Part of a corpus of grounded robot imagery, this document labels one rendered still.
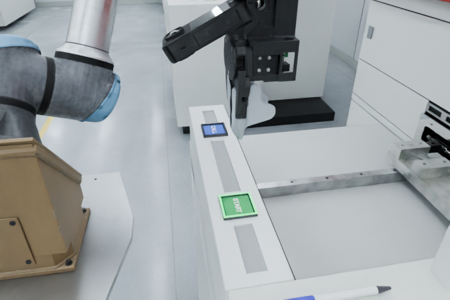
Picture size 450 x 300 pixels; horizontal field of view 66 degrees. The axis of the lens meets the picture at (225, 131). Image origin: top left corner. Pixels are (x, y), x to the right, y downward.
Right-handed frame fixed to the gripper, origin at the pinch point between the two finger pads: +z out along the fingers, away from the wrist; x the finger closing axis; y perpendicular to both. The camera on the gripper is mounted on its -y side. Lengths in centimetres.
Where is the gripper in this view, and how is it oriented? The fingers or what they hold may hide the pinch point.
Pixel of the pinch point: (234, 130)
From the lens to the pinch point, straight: 50.2
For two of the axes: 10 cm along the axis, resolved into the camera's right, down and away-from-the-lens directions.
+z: 0.0, 8.7, 5.0
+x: -1.8, -4.9, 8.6
